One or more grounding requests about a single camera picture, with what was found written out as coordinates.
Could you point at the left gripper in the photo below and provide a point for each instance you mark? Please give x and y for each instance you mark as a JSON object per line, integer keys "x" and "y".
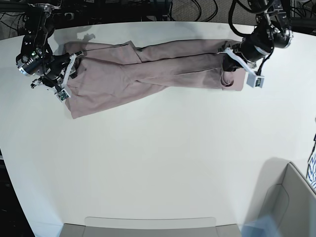
{"x": 253, "y": 47}

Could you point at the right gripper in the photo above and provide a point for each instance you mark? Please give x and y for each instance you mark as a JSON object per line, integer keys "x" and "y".
{"x": 52, "y": 70}

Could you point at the pink T-shirt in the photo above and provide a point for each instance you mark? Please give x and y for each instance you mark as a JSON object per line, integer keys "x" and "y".
{"x": 113, "y": 75}

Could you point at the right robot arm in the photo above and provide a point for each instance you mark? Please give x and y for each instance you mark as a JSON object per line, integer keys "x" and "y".
{"x": 36, "y": 56}

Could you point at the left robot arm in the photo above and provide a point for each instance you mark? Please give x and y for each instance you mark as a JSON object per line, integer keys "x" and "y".
{"x": 273, "y": 30}

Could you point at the blue white patterned cloth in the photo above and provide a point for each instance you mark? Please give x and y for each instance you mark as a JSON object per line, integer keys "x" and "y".
{"x": 311, "y": 168}

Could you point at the grey cardboard box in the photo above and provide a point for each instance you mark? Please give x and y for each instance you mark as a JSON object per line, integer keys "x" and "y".
{"x": 288, "y": 209}

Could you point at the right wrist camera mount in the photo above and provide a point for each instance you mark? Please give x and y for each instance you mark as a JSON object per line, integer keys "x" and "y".
{"x": 62, "y": 92}

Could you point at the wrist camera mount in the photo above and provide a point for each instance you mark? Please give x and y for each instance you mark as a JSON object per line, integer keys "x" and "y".
{"x": 62, "y": 92}
{"x": 254, "y": 78}

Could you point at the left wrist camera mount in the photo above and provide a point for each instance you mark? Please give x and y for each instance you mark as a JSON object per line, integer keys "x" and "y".
{"x": 254, "y": 78}

